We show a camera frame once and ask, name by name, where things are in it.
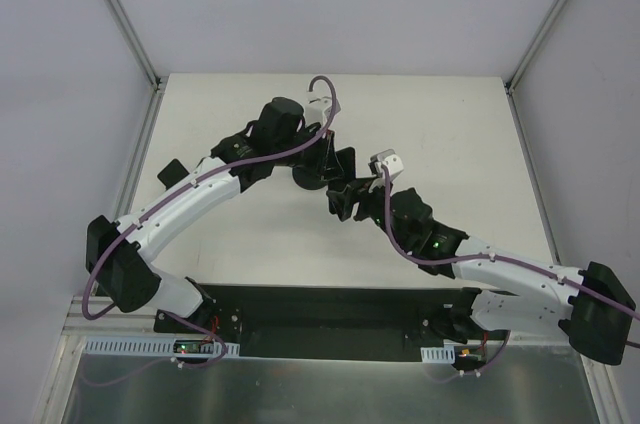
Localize black round-base clamp stand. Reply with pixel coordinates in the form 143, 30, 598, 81
292, 145, 356, 191

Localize black folding phone stand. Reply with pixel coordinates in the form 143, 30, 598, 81
157, 158, 189, 190

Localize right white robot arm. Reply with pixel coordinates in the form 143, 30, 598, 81
326, 178, 639, 366

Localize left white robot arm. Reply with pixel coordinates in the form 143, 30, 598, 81
86, 97, 340, 333

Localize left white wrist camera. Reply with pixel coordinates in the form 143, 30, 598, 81
304, 91, 333, 126

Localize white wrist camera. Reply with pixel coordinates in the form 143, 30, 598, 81
304, 91, 333, 126
369, 149, 404, 188

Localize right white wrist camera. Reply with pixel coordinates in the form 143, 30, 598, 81
369, 149, 404, 188

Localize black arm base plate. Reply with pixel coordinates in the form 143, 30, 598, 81
152, 284, 506, 363

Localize right white cable duct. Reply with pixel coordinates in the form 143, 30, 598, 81
420, 344, 485, 364

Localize white cable duct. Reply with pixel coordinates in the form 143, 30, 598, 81
84, 337, 223, 359
420, 344, 485, 364

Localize right aluminium frame post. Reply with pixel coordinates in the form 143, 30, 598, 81
504, 0, 571, 95

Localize aluminium frame post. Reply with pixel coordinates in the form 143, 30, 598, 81
504, 0, 571, 95
103, 0, 163, 90

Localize left white cable duct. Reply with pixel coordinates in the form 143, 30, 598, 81
84, 337, 223, 359

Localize aluminium front rail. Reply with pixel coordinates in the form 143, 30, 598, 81
62, 296, 161, 338

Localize left aluminium frame post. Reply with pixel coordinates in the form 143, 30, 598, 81
103, 0, 163, 90

